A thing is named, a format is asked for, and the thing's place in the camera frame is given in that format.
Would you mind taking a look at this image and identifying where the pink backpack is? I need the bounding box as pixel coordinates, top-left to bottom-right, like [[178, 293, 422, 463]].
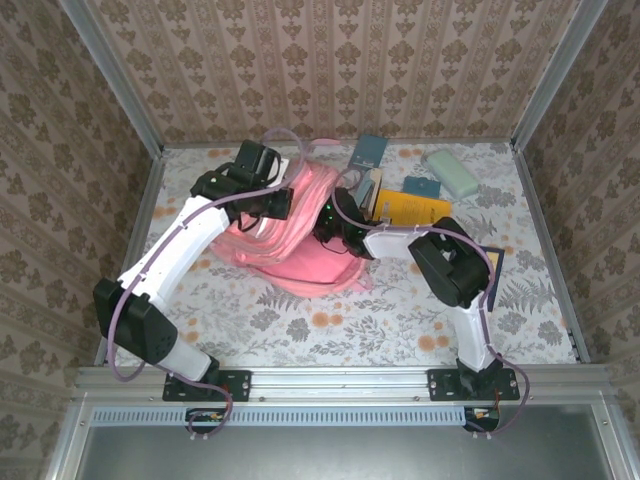
[[209, 138, 374, 300]]

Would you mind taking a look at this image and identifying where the orange book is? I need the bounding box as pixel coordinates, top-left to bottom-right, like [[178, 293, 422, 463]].
[[373, 187, 453, 232]]

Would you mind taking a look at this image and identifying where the teal booklet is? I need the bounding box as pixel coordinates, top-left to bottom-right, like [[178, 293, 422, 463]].
[[348, 133, 390, 172]]

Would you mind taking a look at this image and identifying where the small teal notebook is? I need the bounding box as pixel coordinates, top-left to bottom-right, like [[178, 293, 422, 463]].
[[402, 175, 442, 199]]

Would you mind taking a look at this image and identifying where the mint green pencil case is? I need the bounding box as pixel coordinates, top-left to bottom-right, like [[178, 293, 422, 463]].
[[423, 150, 480, 201]]

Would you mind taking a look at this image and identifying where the dark blue gold emblem book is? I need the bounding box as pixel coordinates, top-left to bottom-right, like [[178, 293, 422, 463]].
[[478, 245, 505, 312]]

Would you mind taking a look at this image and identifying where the grey metal sheet panel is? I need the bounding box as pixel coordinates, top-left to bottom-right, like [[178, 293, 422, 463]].
[[74, 404, 614, 480]]

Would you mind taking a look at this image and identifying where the aluminium side rail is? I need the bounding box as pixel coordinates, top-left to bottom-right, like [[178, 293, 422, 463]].
[[93, 144, 167, 369], [510, 142, 592, 365]]

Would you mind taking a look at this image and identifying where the aluminium frame post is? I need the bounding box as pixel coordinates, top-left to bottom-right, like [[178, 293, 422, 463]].
[[58, 0, 166, 159], [509, 0, 610, 151]]

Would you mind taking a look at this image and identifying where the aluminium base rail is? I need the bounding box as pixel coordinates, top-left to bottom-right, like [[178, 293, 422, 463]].
[[74, 363, 615, 402]]

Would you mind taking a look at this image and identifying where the left black mount plate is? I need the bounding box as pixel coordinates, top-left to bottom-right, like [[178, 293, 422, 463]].
[[162, 369, 251, 403]]

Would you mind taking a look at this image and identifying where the black mount plate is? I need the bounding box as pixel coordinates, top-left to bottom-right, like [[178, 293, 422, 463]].
[[427, 368, 521, 402], [162, 369, 251, 403]]

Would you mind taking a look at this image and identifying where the right black mount plate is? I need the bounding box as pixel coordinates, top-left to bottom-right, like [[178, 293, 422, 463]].
[[427, 368, 521, 402]]

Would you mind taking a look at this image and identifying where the slotted grey cable duct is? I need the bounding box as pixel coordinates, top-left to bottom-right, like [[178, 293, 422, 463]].
[[92, 405, 469, 427]]

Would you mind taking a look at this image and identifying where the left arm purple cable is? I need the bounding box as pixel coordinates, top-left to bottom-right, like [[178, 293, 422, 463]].
[[107, 127, 314, 442]]

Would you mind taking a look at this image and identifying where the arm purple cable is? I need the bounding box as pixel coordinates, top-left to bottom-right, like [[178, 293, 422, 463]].
[[107, 127, 314, 442], [329, 167, 531, 441]]

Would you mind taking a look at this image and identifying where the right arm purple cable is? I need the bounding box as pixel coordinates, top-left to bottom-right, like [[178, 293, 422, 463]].
[[329, 167, 531, 441]]

